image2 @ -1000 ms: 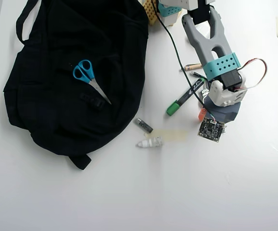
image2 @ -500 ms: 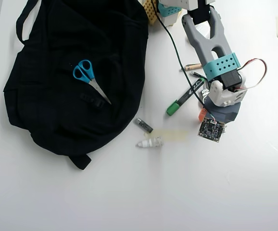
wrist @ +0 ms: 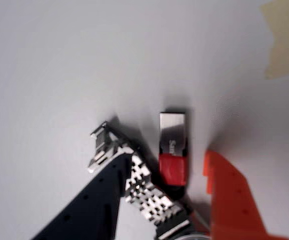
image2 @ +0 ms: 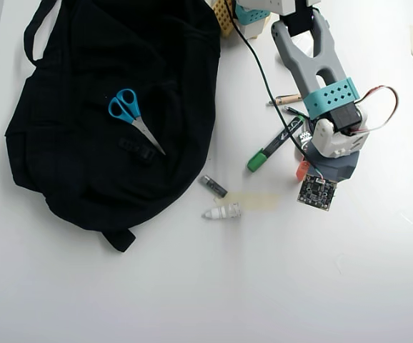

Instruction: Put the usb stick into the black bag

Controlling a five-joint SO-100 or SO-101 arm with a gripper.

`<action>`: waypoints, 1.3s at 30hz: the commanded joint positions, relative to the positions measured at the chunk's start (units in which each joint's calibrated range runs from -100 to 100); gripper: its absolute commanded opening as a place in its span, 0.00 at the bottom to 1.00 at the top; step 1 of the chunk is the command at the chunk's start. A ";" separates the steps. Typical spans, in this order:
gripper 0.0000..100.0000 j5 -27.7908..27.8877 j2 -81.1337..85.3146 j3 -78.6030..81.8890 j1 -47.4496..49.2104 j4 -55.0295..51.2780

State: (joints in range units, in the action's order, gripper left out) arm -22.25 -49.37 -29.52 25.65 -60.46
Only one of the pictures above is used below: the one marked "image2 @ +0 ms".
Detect dark blue-grey gripper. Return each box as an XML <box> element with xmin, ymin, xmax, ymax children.
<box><xmin>294</xmin><ymin>141</ymin><xmax>362</xmax><ymax>184</ymax></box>

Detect black fabric bag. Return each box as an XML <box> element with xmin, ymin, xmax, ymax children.
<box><xmin>4</xmin><ymin>0</ymin><xmax>222</xmax><ymax>254</ymax></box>

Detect black marker green cap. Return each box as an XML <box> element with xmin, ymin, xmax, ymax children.
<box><xmin>246</xmin><ymin>116</ymin><xmax>304</xmax><ymax>174</ymax></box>

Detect long yellowish tape strip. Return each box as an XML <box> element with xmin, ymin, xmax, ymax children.
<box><xmin>226</xmin><ymin>191</ymin><xmax>282</xmax><ymax>212</ymax></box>

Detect thin black pen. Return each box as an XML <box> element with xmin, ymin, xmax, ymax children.
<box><xmin>283</xmin><ymin>106</ymin><xmax>309</xmax><ymax>117</ymax></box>

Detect wooden ballpoint pen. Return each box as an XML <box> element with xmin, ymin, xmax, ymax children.
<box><xmin>266</xmin><ymin>93</ymin><xmax>303</xmax><ymax>107</ymax></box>

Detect white ribbed plastic cone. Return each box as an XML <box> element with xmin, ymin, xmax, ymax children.
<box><xmin>201</xmin><ymin>202</ymin><xmax>242</xmax><ymax>221</ymax></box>

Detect small black grey cylinder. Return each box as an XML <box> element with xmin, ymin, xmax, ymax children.
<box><xmin>199</xmin><ymin>174</ymin><xmax>228</xmax><ymax>198</ymax></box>

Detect yellow perforated block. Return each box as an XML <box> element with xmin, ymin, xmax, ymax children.
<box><xmin>209</xmin><ymin>0</ymin><xmax>237</xmax><ymax>39</ymax></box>

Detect black camera circuit board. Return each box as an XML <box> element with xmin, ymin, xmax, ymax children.
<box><xmin>297</xmin><ymin>174</ymin><xmax>339</xmax><ymax>212</ymax></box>

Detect black cable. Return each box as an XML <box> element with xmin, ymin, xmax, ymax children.
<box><xmin>223</xmin><ymin>0</ymin><xmax>324</xmax><ymax>179</ymax></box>

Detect red white wire loop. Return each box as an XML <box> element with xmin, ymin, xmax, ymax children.
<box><xmin>351</xmin><ymin>85</ymin><xmax>400</xmax><ymax>135</ymax></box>

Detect blue handled scissors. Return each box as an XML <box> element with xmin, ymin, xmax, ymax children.
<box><xmin>107</xmin><ymin>88</ymin><xmax>166</xmax><ymax>156</ymax></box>

